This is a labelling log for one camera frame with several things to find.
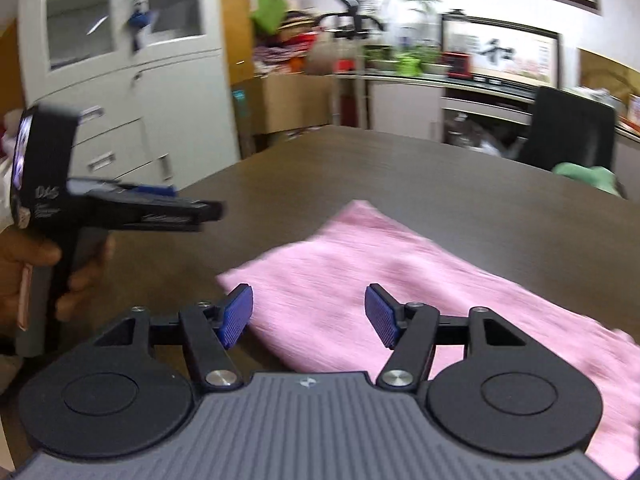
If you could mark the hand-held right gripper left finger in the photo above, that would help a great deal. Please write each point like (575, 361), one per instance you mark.
(236, 312)

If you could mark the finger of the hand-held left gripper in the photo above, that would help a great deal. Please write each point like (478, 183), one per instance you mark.
(165, 212)

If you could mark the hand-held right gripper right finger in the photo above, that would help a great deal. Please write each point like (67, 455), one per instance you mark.
(381, 315)

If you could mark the pink towel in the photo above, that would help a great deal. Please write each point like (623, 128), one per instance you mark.
(400, 285)

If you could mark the person's left hand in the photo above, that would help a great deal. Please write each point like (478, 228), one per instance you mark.
(20, 255)

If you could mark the white metal cabinet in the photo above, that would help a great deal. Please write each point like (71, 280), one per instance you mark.
(130, 80)

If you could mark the large open cardboard box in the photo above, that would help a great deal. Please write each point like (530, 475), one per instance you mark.
(280, 102)

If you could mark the blue key tag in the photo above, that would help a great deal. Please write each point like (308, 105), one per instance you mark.
(139, 20)

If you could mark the pile of colourful boxes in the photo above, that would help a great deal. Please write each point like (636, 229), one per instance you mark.
(285, 45)

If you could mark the white curved sideboard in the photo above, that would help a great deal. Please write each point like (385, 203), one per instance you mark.
(400, 100)

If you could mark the beige stuffed sack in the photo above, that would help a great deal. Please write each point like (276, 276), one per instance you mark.
(320, 57)

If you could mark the green cardboard box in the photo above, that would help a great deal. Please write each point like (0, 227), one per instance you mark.
(270, 7)

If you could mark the green seat cushion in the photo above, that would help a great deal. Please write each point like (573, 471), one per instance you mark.
(587, 176)

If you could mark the bright green bag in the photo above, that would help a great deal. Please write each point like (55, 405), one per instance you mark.
(410, 66)

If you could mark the red blender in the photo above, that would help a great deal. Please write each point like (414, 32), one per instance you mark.
(457, 62)

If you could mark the black office chair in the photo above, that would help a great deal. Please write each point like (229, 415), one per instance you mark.
(570, 130)

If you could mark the white stand with black hanger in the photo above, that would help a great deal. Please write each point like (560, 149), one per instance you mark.
(352, 25)

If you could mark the potted green plants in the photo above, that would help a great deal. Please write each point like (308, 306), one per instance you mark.
(410, 45)

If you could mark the framed calligraphy picture with lotus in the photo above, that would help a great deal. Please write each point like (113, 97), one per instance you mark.
(505, 52)

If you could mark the flat cardboard sheet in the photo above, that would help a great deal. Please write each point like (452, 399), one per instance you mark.
(605, 75)

